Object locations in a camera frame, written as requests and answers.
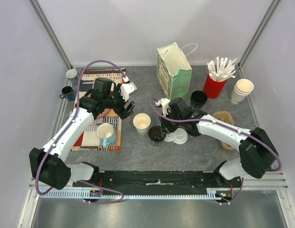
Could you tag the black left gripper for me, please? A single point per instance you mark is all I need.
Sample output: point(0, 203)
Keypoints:
point(121, 111)

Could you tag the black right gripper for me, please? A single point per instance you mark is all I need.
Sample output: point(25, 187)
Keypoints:
point(168, 124)

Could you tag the white plastic cup lid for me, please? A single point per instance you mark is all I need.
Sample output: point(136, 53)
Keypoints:
point(179, 136)

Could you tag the black paper cup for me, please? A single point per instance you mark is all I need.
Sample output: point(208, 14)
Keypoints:
point(156, 135)
point(198, 99)

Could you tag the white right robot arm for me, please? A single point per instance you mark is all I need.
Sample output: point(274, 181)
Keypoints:
point(256, 151)

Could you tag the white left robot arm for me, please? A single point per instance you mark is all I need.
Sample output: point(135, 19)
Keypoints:
point(48, 163)

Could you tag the pink dotted plate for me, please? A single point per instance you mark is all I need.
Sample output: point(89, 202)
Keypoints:
point(106, 112)

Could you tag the black plastic lid stack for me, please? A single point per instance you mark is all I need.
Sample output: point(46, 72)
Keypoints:
point(192, 130)

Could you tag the light blue ceramic mug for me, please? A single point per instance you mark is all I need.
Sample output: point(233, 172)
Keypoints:
point(107, 134)

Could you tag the green patterned paper bag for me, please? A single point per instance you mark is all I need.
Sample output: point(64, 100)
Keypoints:
point(173, 71)

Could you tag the red ribbed paper cup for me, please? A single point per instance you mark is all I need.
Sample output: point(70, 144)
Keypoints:
point(213, 88)

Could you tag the brown pulp cup carrier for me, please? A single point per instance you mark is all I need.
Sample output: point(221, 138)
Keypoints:
point(226, 117)

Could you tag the colourful patterned placemat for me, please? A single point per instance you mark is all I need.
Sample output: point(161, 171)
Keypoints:
point(89, 139)

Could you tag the dark blue ceramic mug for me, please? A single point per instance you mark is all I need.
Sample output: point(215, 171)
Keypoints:
point(68, 93)

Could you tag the grey ceramic mug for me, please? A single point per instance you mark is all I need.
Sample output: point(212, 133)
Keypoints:
point(72, 76)

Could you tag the white wrapped straws bundle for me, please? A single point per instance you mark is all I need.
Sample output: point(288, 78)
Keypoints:
point(222, 69)

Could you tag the white paper cup stack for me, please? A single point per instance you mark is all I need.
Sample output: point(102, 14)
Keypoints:
point(242, 88)

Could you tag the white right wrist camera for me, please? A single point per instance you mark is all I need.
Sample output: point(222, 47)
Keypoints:
point(164, 104)

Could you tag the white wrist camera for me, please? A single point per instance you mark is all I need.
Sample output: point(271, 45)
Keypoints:
point(127, 89)
point(164, 104)

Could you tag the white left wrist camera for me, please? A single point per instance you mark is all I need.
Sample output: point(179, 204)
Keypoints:
point(127, 89)

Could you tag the pink handled knife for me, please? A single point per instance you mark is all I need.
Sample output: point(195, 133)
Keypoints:
point(103, 123)

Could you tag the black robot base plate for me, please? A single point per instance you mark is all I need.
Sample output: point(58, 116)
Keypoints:
point(162, 181)

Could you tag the white slotted cable duct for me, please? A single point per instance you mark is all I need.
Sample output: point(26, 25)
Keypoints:
point(88, 194)

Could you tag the aluminium frame post left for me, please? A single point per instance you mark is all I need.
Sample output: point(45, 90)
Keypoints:
point(49, 30)

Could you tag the aluminium frame post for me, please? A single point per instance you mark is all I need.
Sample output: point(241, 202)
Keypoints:
point(258, 32)
point(49, 30)

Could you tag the aluminium frame post right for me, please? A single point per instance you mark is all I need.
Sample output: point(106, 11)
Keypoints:
point(258, 32)

